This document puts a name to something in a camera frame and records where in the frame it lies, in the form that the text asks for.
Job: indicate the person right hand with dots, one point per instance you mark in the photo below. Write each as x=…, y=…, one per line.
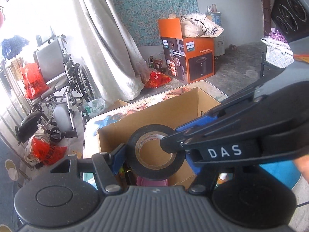
x=302, y=164

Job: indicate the red bag on floor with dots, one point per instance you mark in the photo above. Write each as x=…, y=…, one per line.
x=40, y=149

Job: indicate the orange Philips appliance box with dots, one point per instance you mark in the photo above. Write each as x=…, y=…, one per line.
x=187, y=59

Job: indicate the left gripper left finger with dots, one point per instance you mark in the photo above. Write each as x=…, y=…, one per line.
x=106, y=165

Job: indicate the black electrical tape roll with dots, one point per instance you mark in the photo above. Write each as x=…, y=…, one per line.
x=145, y=156

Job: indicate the pink plastic lid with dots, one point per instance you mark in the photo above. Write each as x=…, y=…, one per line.
x=141, y=181

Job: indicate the wheelchair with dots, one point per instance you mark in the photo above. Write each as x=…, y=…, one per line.
x=68, y=85

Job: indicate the red snack bag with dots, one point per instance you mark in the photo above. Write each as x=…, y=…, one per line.
x=157, y=79

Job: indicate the beige bag on box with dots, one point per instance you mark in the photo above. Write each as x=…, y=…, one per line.
x=199, y=25

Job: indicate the white water dispenser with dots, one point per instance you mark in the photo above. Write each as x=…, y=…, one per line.
x=215, y=16

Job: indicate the green dropper bottle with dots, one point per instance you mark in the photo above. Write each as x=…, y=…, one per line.
x=222, y=178

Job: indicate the brown cardboard box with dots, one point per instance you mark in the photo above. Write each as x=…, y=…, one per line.
x=172, y=113

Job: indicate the grey curtain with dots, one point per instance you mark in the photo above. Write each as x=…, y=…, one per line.
x=114, y=60

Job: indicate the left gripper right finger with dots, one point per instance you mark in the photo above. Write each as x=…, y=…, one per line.
x=205, y=180

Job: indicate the red plastic bag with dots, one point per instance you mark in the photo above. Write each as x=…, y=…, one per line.
x=33, y=81

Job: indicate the bed with patterned mattress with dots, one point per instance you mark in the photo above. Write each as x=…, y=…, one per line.
x=278, y=54

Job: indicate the green lip balm stick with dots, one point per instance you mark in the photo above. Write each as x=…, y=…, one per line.
x=122, y=173

